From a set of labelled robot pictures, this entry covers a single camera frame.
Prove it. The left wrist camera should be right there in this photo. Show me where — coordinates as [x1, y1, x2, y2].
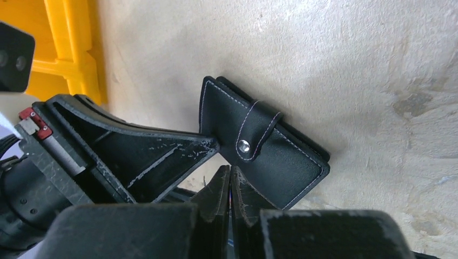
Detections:
[1, 22, 36, 93]

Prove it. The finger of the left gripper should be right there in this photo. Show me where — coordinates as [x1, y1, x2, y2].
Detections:
[32, 94, 219, 203]

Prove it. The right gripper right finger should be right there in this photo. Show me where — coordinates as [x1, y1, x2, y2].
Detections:
[231, 167, 415, 258]

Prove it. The yellow plastic bin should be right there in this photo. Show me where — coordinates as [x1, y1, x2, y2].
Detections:
[1, 1, 107, 105]

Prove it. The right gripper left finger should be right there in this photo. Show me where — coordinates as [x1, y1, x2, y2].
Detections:
[36, 166, 230, 258]

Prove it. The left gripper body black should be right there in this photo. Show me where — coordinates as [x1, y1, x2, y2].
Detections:
[1, 107, 124, 258]

